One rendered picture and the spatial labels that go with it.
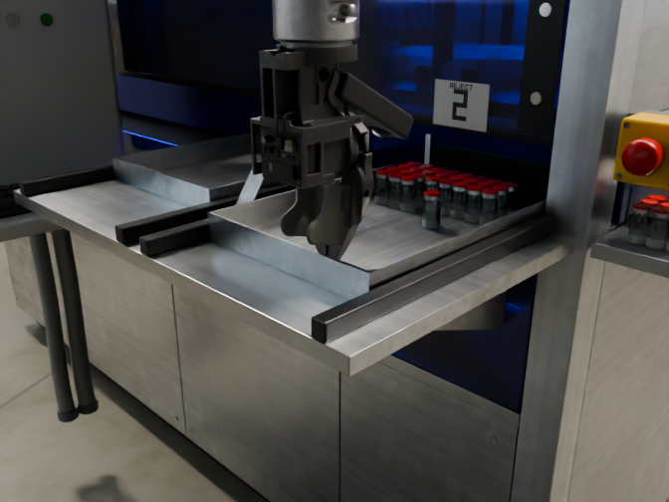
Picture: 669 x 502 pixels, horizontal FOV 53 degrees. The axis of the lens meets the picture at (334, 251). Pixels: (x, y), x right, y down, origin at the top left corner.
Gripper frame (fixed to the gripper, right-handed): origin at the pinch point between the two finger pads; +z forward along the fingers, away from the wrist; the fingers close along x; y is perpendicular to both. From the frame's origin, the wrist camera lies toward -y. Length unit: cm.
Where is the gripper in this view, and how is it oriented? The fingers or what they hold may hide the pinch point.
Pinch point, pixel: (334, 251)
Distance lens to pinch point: 67.4
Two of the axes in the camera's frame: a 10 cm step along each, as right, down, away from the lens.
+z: 0.0, 9.3, 3.7
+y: -7.0, 2.6, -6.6
